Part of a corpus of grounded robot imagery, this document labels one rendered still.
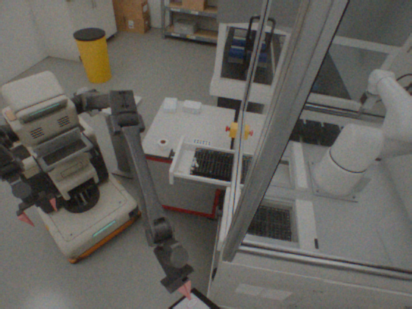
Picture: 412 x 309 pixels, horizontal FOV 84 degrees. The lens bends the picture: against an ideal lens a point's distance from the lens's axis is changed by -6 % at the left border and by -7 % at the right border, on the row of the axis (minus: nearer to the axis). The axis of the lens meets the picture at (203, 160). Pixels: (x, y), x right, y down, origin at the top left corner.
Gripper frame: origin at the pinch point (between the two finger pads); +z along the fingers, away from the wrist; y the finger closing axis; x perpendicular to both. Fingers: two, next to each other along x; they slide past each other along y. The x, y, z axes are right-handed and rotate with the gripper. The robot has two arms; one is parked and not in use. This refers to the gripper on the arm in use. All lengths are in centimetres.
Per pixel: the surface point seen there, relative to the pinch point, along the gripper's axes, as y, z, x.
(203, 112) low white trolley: 89, -62, 85
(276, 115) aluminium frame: 19, -42, -45
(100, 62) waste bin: 81, -197, 255
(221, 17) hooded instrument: 104, -109, 42
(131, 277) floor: -11, 26, 113
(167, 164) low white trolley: 41, -38, 78
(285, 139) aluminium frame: 21, -38, -43
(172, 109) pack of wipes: 68, -73, 90
